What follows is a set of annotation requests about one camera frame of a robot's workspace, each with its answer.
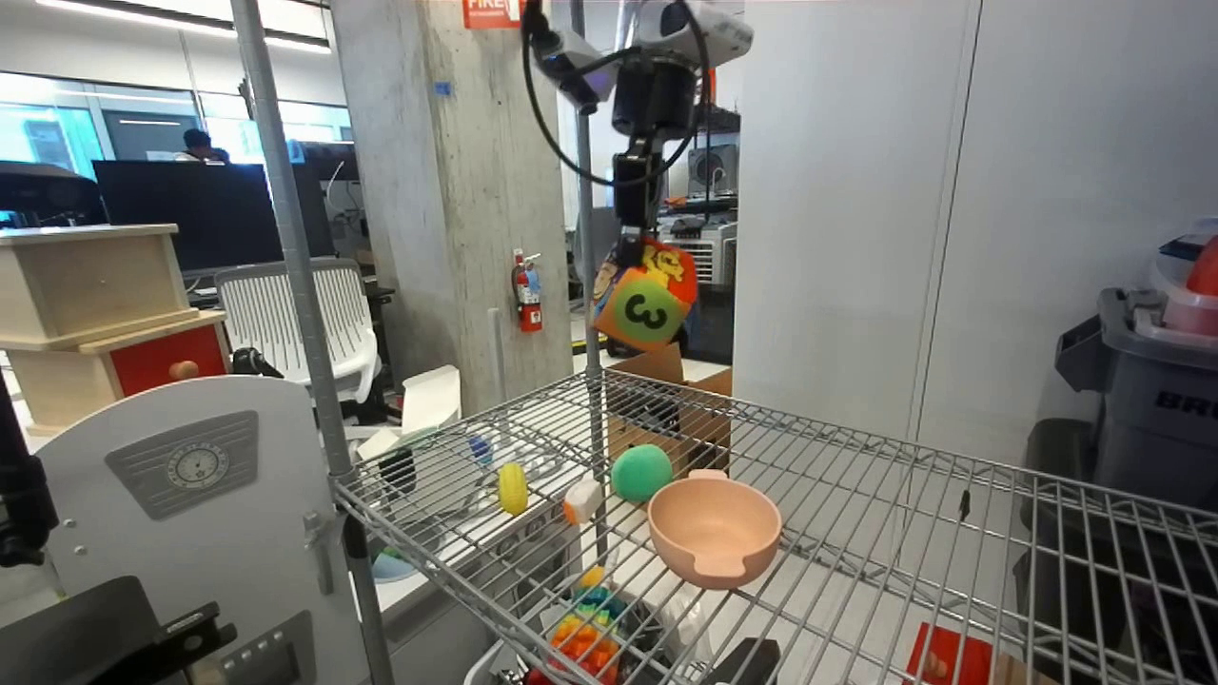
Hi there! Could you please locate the grey storage tote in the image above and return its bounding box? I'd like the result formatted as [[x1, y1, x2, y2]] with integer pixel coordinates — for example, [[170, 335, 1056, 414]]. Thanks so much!
[[1056, 291, 1218, 509]]

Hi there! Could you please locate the colourful soft number cube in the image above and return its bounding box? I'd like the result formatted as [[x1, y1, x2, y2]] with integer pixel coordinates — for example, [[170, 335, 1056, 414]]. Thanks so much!
[[593, 238, 702, 351]]

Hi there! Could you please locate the wooden shelf unit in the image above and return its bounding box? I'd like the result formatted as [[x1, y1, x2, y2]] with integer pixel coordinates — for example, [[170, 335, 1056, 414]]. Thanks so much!
[[0, 225, 228, 433]]

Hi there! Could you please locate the white office chair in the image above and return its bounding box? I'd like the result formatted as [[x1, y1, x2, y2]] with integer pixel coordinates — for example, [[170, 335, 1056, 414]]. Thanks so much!
[[219, 258, 384, 410]]

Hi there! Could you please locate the metal wire rack shelf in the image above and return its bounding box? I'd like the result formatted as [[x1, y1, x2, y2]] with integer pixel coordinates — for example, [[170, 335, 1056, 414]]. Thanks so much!
[[337, 380, 1218, 685]]

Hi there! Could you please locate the colourful toy below shelf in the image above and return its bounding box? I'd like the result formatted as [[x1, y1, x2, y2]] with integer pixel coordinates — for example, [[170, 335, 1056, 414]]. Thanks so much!
[[549, 569, 658, 685]]

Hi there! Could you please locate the white grey machine panel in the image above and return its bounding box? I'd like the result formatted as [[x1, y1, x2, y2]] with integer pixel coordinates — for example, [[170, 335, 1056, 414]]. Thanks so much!
[[37, 375, 370, 685]]

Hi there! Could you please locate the red fire extinguisher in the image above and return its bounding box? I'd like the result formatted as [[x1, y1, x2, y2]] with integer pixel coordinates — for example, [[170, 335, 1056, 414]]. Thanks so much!
[[512, 252, 542, 335]]

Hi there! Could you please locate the yellow toy corn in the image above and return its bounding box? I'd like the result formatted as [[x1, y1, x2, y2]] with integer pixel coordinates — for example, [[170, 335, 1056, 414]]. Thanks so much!
[[495, 460, 531, 515]]

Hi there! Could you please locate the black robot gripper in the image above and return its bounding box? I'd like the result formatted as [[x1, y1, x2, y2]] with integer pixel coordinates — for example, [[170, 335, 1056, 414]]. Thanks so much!
[[613, 59, 697, 231]]

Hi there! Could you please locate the orange and white toy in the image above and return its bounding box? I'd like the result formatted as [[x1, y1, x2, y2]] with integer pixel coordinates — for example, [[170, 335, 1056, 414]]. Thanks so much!
[[559, 477, 603, 528]]

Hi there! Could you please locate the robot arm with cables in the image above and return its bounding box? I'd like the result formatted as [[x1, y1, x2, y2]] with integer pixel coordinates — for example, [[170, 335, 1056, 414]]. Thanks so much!
[[523, 0, 755, 187]]

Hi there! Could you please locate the pink plastic bowl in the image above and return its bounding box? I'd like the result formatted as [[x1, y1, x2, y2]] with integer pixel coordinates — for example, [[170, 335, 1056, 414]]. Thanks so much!
[[647, 469, 783, 590]]

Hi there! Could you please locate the clear container with red items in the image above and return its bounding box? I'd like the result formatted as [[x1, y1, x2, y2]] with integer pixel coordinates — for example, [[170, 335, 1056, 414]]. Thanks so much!
[[1151, 214, 1218, 335]]

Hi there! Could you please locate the green foam ball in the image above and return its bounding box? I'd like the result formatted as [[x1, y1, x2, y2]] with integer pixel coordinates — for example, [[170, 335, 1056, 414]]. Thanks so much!
[[611, 441, 673, 504]]

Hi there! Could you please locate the cardboard box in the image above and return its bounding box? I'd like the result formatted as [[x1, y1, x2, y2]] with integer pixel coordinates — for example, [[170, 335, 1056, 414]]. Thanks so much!
[[606, 347, 731, 474]]

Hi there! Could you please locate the black computer monitor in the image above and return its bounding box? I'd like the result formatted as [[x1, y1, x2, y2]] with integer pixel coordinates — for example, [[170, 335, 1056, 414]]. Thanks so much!
[[94, 162, 282, 272]]

